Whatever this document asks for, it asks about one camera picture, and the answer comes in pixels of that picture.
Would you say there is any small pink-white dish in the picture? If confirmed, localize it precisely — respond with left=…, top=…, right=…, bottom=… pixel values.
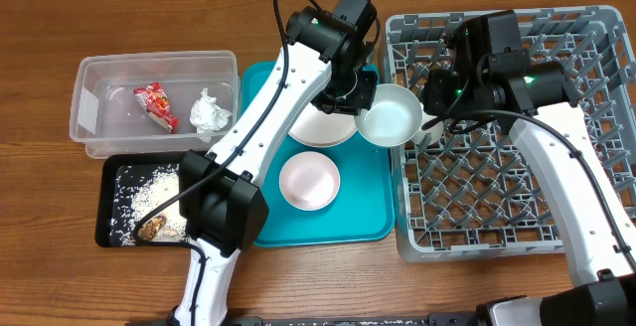
left=278, top=151, right=341, bottom=211

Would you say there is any grey dishwasher rack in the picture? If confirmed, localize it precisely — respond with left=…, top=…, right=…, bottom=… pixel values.
left=380, top=4, right=636, bottom=263

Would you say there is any large white plate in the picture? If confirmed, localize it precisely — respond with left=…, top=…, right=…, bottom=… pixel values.
left=288, top=104, right=357, bottom=148

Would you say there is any grey-white bowl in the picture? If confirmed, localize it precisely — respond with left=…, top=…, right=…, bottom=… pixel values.
left=354, top=83, right=423, bottom=147

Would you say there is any black plastic tray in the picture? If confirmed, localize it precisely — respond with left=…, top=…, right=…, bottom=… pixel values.
left=94, top=152, right=185, bottom=247

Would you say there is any clear plastic bin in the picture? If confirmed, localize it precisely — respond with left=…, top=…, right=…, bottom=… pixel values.
left=70, top=50, right=241, bottom=159

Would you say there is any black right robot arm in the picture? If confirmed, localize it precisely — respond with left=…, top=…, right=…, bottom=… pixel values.
left=419, top=10, right=635, bottom=326

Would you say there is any white tissue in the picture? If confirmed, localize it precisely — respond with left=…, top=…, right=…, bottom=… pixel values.
left=190, top=87, right=233, bottom=142

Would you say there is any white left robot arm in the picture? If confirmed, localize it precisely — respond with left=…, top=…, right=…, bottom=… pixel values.
left=131, top=0, right=380, bottom=325

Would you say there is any brown food scrap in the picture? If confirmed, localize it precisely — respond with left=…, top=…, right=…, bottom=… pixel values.
left=138, top=215, right=166, bottom=241

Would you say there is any white rice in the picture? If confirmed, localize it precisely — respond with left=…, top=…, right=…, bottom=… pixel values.
left=109, top=163, right=187, bottom=246

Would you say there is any cream plastic cup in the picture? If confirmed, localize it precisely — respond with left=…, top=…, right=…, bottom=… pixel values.
left=411, top=112, right=444, bottom=147

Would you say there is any red snack wrapper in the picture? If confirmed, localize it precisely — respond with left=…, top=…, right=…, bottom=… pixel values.
left=133, top=82, right=179, bottom=133

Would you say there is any teal serving tray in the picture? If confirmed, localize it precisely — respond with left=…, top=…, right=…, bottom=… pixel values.
left=240, top=60, right=396, bottom=248

